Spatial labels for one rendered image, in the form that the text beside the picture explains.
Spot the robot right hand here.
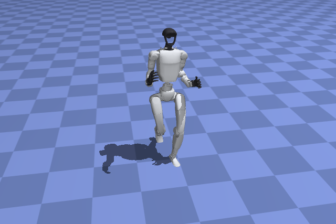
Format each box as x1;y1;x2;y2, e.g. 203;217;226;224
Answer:
146;70;158;86

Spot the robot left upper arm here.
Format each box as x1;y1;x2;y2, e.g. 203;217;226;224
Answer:
178;50;188;78

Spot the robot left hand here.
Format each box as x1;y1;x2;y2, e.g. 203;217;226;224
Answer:
190;76;202;88

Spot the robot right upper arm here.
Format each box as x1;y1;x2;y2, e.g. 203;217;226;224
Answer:
148;50;160;75

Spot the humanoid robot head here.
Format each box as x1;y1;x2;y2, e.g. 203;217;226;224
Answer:
162;28;177;51

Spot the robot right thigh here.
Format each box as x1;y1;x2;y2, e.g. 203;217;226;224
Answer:
149;93;166;134

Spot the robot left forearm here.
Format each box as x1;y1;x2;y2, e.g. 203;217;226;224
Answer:
181;73;192;88

